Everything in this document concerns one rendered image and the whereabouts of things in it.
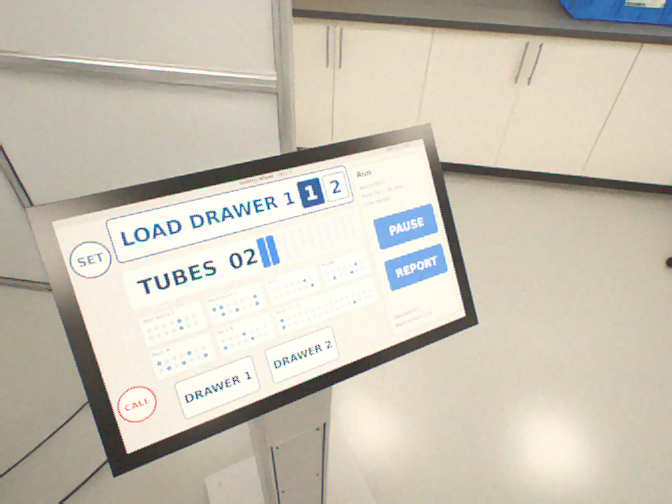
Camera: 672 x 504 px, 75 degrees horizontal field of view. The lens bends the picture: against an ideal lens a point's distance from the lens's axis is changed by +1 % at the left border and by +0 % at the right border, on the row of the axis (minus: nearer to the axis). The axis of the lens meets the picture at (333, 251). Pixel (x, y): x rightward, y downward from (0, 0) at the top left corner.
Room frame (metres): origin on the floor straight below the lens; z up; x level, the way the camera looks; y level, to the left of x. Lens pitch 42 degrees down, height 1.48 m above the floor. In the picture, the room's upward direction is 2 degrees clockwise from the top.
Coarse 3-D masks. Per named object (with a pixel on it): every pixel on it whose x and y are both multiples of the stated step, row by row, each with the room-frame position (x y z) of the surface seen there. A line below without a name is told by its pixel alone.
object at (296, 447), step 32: (288, 416) 0.39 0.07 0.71; (320, 416) 0.42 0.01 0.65; (256, 448) 0.40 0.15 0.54; (288, 448) 0.39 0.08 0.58; (320, 448) 0.43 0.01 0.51; (224, 480) 0.52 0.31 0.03; (256, 480) 0.52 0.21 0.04; (288, 480) 0.39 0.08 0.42; (320, 480) 0.43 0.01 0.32; (352, 480) 0.54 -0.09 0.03
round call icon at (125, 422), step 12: (144, 384) 0.26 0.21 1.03; (120, 396) 0.25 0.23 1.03; (132, 396) 0.25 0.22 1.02; (144, 396) 0.25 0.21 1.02; (156, 396) 0.26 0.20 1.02; (120, 408) 0.24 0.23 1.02; (132, 408) 0.24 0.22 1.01; (144, 408) 0.24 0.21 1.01; (156, 408) 0.25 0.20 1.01; (120, 420) 0.23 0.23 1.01; (132, 420) 0.23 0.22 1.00; (144, 420) 0.23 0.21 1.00
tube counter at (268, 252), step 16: (304, 224) 0.44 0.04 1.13; (320, 224) 0.45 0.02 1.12; (336, 224) 0.46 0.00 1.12; (352, 224) 0.46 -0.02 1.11; (240, 240) 0.40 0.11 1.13; (256, 240) 0.41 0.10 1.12; (272, 240) 0.42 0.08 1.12; (288, 240) 0.42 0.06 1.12; (304, 240) 0.43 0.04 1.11; (320, 240) 0.43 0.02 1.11; (336, 240) 0.44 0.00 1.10; (352, 240) 0.45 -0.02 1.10; (240, 256) 0.39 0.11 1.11; (256, 256) 0.40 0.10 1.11; (272, 256) 0.40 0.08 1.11; (288, 256) 0.41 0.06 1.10; (304, 256) 0.41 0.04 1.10; (240, 272) 0.38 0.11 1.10; (256, 272) 0.38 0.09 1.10
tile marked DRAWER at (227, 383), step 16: (224, 368) 0.29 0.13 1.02; (240, 368) 0.30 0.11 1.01; (176, 384) 0.27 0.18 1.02; (192, 384) 0.27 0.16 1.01; (208, 384) 0.28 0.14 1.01; (224, 384) 0.28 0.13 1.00; (240, 384) 0.29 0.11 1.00; (256, 384) 0.29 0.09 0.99; (192, 400) 0.26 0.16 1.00; (208, 400) 0.26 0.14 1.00; (224, 400) 0.27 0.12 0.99; (192, 416) 0.25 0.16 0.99
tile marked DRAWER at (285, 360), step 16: (304, 336) 0.34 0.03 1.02; (320, 336) 0.35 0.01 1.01; (272, 352) 0.32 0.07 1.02; (288, 352) 0.33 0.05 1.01; (304, 352) 0.33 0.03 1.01; (320, 352) 0.34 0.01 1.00; (336, 352) 0.34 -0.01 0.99; (272, 368) 0.31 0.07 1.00; (288, 368) 0.31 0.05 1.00; (304, 368) 0.32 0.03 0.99
